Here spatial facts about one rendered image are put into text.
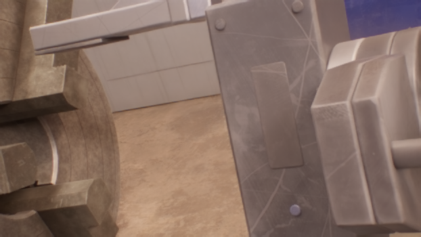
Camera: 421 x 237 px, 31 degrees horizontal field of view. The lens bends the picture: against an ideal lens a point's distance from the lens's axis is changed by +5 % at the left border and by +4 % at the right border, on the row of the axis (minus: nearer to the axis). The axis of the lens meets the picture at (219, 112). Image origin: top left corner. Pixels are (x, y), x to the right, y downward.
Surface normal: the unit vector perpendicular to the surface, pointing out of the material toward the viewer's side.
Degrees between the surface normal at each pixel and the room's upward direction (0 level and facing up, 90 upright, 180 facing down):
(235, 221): 0
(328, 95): 5
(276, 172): 72
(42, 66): 43
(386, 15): 90
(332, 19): 90
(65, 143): 90
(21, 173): 90
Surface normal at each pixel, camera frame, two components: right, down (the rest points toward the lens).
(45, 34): -0.41, 0.15
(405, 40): -0.36, -0.81
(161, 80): -0.33, 0.44
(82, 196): -0.45, -0.29
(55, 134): 0.89, -0.15
